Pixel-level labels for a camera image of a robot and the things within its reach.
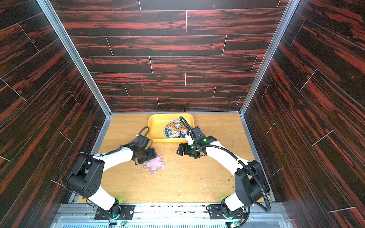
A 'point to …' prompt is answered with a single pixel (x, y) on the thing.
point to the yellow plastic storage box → (157, 122)
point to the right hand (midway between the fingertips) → (185, 151)
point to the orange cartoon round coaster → (175, 129)
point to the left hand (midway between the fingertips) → (155, 157)
